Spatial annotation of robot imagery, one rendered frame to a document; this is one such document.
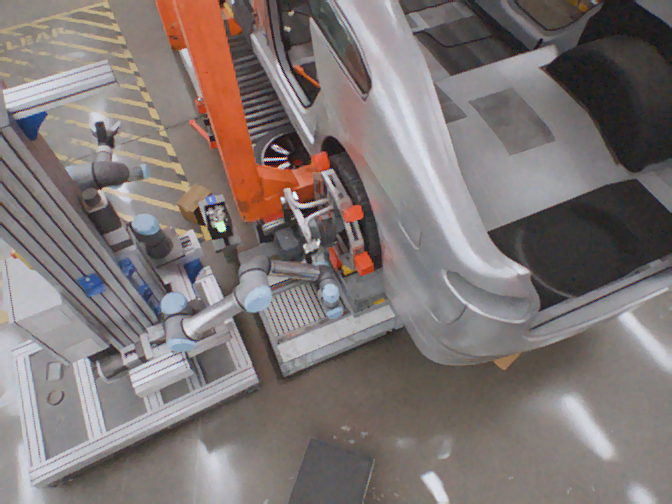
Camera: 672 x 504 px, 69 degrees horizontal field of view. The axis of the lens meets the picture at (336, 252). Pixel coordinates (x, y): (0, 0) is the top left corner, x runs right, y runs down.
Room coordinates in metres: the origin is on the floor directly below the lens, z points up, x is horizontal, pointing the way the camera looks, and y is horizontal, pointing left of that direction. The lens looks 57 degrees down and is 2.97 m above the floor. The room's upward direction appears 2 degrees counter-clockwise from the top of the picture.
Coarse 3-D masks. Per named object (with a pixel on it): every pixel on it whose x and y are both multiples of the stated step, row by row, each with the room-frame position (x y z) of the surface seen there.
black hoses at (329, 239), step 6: (324, 222) 1.44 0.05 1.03; (330, 222) 1.43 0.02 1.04; (318, 228) 1.40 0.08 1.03; (330, 228) 1.40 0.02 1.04; (324, 234) 1.37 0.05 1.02; (330, 234) 1.37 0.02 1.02; (324, 240) 1.35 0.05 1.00; (330, 240) 1.36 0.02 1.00; (336, 240) 1.36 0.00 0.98; (324, 246) 1.33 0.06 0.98; (330, 246) 1.34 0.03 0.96
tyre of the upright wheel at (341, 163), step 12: (336, 156) 1.79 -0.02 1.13; (348, 156) 1.76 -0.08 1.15; (336, 168) 1.72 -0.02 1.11; (348, 168) 1.65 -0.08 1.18; (348, 180) 1.59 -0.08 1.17; (360, 180) 1.58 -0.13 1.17; (360, 192) 1.51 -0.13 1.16; (360, 204) 1.46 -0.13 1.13; (372, 216) 1.42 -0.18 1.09; (372, 228) 1.38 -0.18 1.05; (372, 240) 1.34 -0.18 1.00; (372, 252) 1.32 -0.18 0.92
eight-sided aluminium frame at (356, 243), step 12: (324, 180) 1.65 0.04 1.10; (336, 180) 1.63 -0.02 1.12; (324, 192) 1.81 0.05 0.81; (336, 192) 1.55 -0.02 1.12; (324, 204) 1.81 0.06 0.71; (348, 204) 1.48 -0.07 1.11; (348, 228) 1.40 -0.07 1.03; (360, 240) 1.36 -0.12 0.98; (336, 252) 1.54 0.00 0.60; (348, 252) 1.52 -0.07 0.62; (360, 252) 1.35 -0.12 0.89; (348, 264) 1.38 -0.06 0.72
